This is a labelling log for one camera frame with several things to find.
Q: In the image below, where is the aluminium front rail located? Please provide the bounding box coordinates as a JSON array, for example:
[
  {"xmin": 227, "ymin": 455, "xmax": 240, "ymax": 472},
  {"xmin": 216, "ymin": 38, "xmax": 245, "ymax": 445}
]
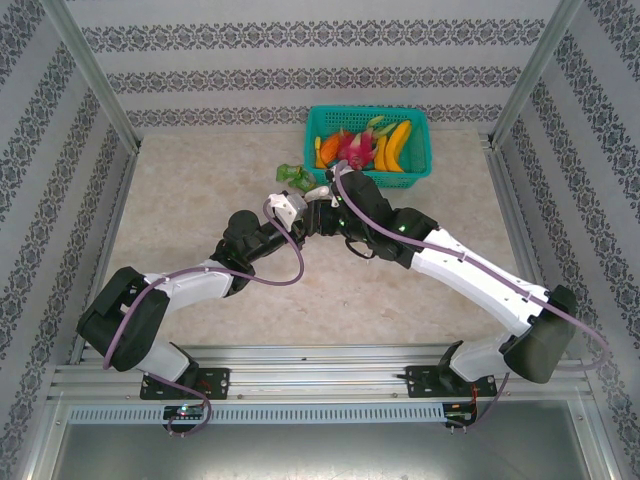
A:
[{"xmin": 47, "ymin": 343, "xmax": 587, "ymax": 401}]

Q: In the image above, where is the small green circuit board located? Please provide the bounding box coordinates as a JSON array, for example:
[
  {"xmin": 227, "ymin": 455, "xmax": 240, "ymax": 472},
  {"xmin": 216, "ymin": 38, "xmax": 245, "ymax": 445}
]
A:
[
  {"xmin": 163, "ymin": 403, "xmax": 207, "ymax": 422},
  {"xmin": 443, "ymin": 405, "xmax": 479, "ymax": 427}
]

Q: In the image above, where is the small yellow banana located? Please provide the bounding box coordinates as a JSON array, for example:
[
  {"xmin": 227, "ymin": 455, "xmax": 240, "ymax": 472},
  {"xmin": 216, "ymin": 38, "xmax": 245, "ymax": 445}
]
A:
[{"xmin": 373, "ymin": 135, "xmax": 392, "ymax": 172}]

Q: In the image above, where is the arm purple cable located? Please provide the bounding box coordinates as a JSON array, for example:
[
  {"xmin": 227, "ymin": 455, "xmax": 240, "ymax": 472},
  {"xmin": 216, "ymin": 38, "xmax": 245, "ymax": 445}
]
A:
[
  {"xmin": 333, "ymin": 160, "xmax": 612, "ymax": 431},
  {"xmin": 102, "ymin": 199, "xmax": 307, "ymax": 439}
]

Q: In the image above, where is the pink dragon fruit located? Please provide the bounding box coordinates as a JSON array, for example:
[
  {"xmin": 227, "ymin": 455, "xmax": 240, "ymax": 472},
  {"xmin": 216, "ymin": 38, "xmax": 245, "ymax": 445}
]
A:
[{"xmin": 337, "ymin": 115, "xmax": 397, "ymax": 171}]

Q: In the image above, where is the orange mango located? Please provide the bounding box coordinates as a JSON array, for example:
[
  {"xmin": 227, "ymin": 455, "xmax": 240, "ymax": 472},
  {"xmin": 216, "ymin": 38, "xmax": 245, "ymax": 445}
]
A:
[{"xmin": 319, "ymin": 132, "xmax": 345, "ymax": 167}]

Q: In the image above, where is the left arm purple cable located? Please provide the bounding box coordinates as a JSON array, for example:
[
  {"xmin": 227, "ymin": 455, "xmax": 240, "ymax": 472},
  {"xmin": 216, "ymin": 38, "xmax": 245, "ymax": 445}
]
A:
[{"xmin": 102, "ymin": 199, "xmax": 307, "ymax": 439}]

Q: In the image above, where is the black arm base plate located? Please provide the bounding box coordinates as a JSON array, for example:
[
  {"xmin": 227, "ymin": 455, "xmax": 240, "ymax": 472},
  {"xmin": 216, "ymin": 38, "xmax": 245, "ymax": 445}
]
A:
[
  {"xmin": 404, "ymin": 363, "xmax": 497, "ymax": 400},
  {"xmin": 138, "ymin": 367, "xmax": 232, "ymax": 402}
]

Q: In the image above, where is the thin black cable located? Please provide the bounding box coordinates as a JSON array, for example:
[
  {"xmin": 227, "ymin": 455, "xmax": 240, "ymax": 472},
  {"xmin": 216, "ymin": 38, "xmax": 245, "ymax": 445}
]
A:
[{"xmin": 344, "ymin": 238, "xmax": 374, "ymax": 259}]

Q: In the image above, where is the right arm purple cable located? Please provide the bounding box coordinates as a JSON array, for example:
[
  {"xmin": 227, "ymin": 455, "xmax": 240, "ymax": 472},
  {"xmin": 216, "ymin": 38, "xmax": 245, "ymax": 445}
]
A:
[{"xmin": 333, "ymin": 160, "xmax": 612, "ymax": 431}]

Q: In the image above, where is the slotted grey cable duct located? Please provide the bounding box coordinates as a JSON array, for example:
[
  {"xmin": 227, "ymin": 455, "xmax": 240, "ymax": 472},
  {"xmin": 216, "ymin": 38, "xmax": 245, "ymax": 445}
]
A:
[{"xmin": 67, "ymin": 402, "xmax": 447, "ymax": 425}]

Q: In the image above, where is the aluminium side rail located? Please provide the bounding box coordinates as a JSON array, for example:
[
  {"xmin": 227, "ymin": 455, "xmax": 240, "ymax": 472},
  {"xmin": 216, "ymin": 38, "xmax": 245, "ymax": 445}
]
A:
[
  {"xmin": 482, "ymin": 134, "xmax": 571, "ymax": 361},
  {"xmin": 68, "ymin": 147, "xmax": 144, "ymax": 364}
]

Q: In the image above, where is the teal plastic mesh basket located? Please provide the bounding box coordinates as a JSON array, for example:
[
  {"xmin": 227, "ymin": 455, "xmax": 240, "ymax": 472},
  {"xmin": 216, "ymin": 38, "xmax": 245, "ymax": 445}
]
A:
[{"xmin": 303, "ymin": 104, "xmax": 434, "ymax": 191}]

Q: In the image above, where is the aluminium frame post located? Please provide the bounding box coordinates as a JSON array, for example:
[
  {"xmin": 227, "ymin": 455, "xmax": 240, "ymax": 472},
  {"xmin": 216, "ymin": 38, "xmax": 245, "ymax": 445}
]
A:
[
  {"xmin": 489, "ymin": 0, "xmax": 599, "ymax": 149},
  {"xmin": 42, "ymin": 0, "xmax": 142, "ymax": 152}
]

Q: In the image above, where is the large yellow banana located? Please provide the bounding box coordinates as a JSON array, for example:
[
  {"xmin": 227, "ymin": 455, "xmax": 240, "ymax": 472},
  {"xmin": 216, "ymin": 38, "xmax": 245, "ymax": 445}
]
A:
[{"xmin": 384, "ymin": 121, "xmax": 414, "ymax": 174}]

